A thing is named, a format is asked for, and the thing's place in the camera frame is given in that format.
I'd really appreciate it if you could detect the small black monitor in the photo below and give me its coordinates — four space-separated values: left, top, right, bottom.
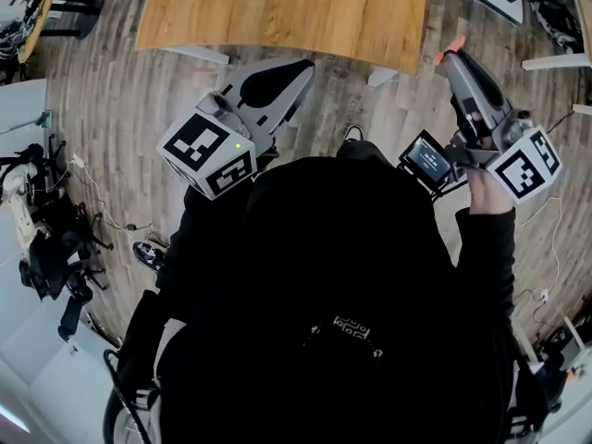
398 129 459 191

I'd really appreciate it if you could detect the person's right forearm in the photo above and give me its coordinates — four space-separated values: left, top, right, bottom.
454 167 518 323

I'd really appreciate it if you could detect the black monitor cable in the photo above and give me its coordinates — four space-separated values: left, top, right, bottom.
429 180 471 207

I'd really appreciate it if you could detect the black office chair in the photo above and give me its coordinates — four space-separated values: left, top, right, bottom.
18 201 115 341
0 142 70 203

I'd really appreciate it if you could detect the grey black floor device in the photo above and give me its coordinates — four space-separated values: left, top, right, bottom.
132 240 167 275

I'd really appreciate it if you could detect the person's left forearm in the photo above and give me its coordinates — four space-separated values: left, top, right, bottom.
115 185 260 388

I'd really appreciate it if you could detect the person's black-clothed body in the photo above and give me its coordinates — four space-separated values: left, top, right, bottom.
115 139 556 444

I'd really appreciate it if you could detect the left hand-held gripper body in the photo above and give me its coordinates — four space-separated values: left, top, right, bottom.
155 57 316 202

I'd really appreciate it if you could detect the black table base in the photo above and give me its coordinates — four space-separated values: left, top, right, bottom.
39 0 106 41

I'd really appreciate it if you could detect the grey harness strap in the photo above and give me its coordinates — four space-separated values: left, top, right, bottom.
133 316 186 444
507 413 534 444

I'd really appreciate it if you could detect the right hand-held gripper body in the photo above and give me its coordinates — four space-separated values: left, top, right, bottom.
441 49 563 206

